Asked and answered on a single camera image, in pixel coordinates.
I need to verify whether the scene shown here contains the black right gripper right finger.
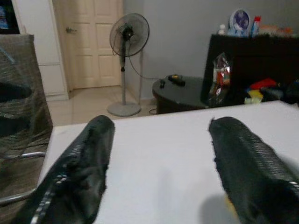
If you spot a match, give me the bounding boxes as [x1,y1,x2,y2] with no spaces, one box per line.
[208,116,299,224]

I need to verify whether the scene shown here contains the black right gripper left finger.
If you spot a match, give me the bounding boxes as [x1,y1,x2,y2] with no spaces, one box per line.
[14,115,116,224]

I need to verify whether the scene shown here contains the pile of colourful toys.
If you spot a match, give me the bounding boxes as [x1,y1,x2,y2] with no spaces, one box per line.
[244,78,299,105]

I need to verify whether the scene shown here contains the clear plastic bag colourful items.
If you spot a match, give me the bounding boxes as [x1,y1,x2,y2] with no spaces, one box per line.
[208,52,233,107]

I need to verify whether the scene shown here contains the round dark glass table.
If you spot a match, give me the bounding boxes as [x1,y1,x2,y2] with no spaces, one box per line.
[152,75,208,115]

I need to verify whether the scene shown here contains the dark wooden cabinet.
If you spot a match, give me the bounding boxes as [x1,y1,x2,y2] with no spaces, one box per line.
[201,33,299,106]

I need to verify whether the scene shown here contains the black remote control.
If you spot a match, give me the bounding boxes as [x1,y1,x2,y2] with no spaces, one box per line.
[168,75,186,86]

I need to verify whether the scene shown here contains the cream panelled door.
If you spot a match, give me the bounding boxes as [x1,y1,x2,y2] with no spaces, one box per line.
[55,0,124,91]

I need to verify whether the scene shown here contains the white wardrobe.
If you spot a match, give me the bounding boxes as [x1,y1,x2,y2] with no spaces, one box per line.
[11,0,70,101]

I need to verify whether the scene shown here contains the orange items on cabinet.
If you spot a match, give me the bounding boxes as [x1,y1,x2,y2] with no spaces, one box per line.
[259,24,294,36]

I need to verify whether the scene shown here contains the blue red spray bottle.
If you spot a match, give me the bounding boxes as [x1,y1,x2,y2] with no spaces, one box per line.
[251,15,262,37]

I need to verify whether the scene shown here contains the small white blue desk fan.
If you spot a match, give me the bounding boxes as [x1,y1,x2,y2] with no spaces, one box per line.
[227,8,252,37]

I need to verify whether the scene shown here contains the dark framed screen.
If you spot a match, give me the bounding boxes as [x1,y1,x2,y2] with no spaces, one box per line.
[0,0,20,35]

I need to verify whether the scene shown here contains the grey fabric chair metal frame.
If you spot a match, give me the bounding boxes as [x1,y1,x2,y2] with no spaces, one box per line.
[0,34,54,224]

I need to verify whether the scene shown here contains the black fan power cable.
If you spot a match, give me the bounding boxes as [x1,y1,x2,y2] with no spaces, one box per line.
[127,50,162,81]

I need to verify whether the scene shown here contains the grey standing pedestal fan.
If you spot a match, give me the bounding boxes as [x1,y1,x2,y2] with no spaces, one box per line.
[107,13,150,117]

